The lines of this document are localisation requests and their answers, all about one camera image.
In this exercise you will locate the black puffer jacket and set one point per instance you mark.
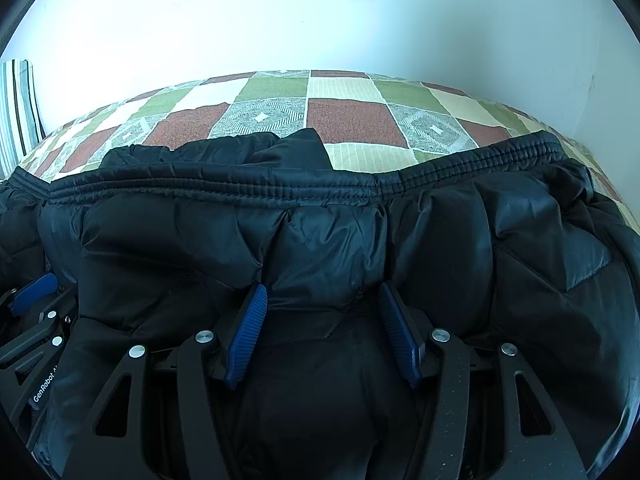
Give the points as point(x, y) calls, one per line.
point(325, 240)

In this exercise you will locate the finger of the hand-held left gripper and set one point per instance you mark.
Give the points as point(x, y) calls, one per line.
point(45, 332)
point(35, 291)

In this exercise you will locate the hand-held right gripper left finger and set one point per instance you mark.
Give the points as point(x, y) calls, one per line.
point(247, 335)

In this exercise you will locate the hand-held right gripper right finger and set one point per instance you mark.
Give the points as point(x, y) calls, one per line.
point(397, 335)

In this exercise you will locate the bed with checkered quilt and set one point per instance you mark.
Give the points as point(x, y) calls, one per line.
point(345, 120)

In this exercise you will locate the striped headboard cushion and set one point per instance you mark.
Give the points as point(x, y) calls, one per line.
point(17, 110)

